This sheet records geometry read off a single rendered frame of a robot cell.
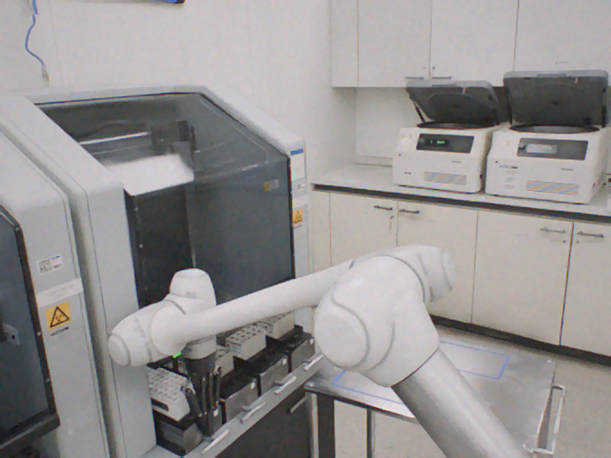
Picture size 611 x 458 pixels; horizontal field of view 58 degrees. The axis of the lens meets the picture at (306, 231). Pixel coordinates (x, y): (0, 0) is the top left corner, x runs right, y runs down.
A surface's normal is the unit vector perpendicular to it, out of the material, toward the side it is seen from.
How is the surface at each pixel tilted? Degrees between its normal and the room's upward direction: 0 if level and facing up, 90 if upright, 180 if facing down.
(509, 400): 0
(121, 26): 90
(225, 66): 90
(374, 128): 90
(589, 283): 90
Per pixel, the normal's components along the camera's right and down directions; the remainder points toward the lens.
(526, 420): -0.04, -0.95
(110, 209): 0.83, 0.14
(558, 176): -0.56, 0.26
